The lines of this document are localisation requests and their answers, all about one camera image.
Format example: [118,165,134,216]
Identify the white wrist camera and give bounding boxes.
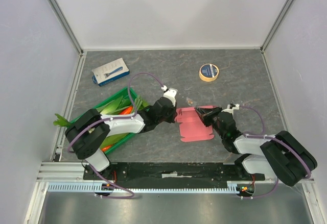
[163,88,178,107]
[222,103,240,115]

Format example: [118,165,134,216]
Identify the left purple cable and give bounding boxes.
[67,72,167,199]

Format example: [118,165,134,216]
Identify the orange toy carrot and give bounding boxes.
[119,106,133,115]

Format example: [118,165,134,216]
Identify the green toy leek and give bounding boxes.
[96,95,131,115]

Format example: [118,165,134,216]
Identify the grey slotted cable duct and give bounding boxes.
[48,181,241,194]

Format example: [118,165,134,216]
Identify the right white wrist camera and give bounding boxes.
[222,103,240,115]

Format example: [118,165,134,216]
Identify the pink paper box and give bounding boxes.
[175,107,215,142]

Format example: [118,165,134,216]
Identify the green leafy toy vegetable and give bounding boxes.
[53,113,72,128]

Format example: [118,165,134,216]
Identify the green plastic basket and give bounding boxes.
[66,86,143,156]

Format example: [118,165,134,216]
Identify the masking tape roll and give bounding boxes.
[199,63,219,82]

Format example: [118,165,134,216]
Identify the blue white razor box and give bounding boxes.
[92,58,130,86]

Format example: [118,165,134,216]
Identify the green bean bundle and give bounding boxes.
[133,95,143,112]

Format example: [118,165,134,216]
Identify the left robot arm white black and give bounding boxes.
[65,96,177,180]

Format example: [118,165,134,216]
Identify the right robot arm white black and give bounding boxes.
[195,104,318,186]

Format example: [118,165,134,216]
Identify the small clear plastic bag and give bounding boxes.
[186,97,197,107]

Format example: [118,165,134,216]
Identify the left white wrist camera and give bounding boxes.
[163,88,178,107]

